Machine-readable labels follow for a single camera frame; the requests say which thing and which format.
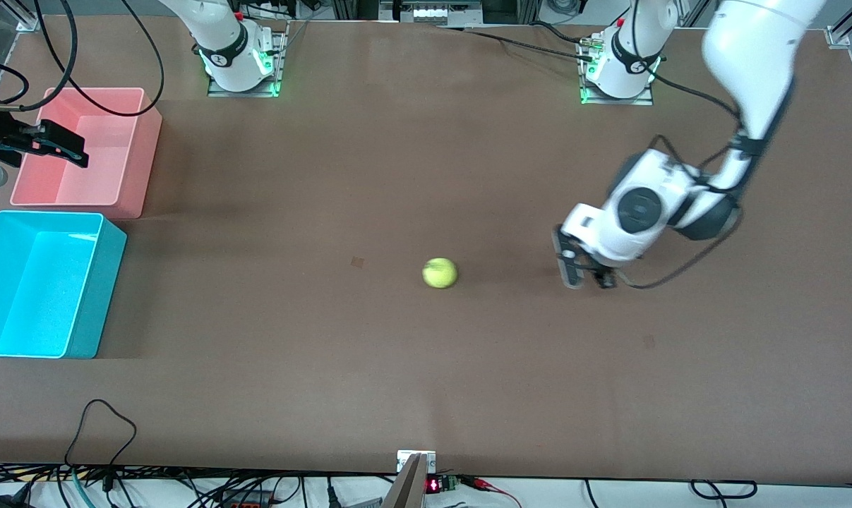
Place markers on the metal device with white lights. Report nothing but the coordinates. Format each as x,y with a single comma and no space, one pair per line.
433,13

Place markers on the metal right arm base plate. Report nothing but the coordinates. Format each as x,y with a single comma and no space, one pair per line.
242,92

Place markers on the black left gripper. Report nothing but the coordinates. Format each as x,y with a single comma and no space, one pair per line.
604,276

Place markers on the red LED display module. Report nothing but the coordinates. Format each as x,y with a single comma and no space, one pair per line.
434,485

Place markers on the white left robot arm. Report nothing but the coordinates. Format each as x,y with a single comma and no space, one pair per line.
750,42

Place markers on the small metal mounting bracket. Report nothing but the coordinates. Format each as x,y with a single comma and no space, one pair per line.
404,458

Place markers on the grey metal camera pole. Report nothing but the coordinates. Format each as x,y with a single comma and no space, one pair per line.
408,490

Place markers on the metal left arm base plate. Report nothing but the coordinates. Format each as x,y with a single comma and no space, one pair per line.
616,101

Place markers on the yellow tennis ball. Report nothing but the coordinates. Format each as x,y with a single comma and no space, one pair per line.
440,273

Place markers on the aluminium corner bracket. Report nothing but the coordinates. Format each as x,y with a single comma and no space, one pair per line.
27,23
836,37

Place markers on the black power adapter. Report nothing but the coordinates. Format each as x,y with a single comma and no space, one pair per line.
2,502

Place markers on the blue plastic bin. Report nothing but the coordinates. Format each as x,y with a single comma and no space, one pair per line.
37,282

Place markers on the pink plastic bin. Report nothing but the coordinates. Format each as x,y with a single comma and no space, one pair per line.
108,176

